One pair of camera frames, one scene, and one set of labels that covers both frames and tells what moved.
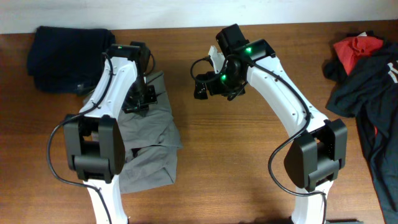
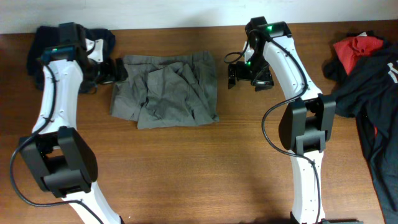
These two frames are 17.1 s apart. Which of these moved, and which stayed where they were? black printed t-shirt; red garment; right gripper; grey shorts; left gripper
Moved: left gripper; grey shorts; right gripper
Stayed: black printed t-shirt; red garment
